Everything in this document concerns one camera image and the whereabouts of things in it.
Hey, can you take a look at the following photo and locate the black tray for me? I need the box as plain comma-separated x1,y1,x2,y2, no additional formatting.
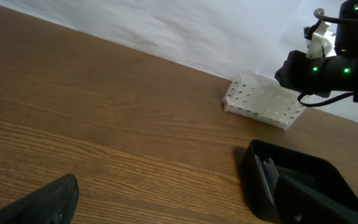
240,139,358,224

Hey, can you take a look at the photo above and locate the clear test tube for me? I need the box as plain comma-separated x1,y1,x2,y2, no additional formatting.
253,154,275,206
264,157,281,187

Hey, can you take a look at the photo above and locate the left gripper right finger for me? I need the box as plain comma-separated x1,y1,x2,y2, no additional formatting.
273,174,358,224

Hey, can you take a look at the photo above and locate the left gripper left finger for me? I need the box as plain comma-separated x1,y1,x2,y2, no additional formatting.
0,173,80,224

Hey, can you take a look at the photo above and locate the white test tube rack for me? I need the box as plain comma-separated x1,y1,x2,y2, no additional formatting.
221,70,308,131

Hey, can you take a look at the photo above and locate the black cable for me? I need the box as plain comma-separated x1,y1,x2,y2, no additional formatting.
313,7,358,26

